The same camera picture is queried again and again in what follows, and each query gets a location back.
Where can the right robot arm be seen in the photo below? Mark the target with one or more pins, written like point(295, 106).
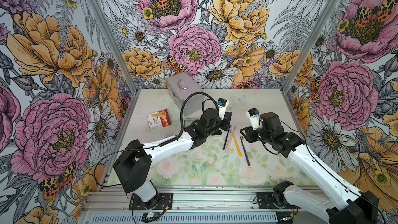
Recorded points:
point(344, 204)

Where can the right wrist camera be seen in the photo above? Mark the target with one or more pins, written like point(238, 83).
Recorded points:
point(254, 116)

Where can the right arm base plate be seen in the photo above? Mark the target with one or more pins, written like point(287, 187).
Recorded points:
point(265, 200)

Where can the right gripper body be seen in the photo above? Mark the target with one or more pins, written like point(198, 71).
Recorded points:
point(253, 135)

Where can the aluminium corner post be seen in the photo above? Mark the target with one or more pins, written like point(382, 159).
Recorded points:
point(314, 34)
point(101, 19)

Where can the green circuit board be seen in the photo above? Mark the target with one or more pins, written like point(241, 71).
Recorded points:
point(149, 217)

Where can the pink toothbrush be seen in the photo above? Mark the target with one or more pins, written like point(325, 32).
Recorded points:
point(230, 139)

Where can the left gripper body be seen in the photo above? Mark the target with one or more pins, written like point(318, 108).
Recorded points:
point(224, 124)

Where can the silver aluminium case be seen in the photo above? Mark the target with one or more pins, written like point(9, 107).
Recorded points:
point(180, 87)

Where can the black toothbrush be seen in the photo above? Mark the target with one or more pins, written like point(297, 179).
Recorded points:
point(226, 138)

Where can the aluminium corner post right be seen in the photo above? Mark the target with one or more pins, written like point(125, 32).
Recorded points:
point(314, 34)

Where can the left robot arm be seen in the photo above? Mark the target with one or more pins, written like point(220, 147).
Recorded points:
point(133, 165)

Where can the purple toothbrush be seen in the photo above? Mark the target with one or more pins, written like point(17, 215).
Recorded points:
point(245, 151)

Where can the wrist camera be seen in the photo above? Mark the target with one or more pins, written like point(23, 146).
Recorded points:
point(254, 116)
point(222, 107)

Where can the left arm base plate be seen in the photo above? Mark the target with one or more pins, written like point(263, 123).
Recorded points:
point(159, 202)

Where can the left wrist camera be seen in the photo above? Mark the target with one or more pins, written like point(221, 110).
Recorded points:
point(222, 107)

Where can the aluminium corner post left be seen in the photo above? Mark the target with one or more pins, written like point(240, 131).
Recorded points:
point(101, 19)

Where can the red white small box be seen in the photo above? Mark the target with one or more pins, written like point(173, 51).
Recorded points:
point(158, 119)

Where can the yellow toothbrush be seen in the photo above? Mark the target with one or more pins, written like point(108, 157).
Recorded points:
point(236, 144)

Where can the aluminium front rail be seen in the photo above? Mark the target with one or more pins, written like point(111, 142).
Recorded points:
point(191, 205)

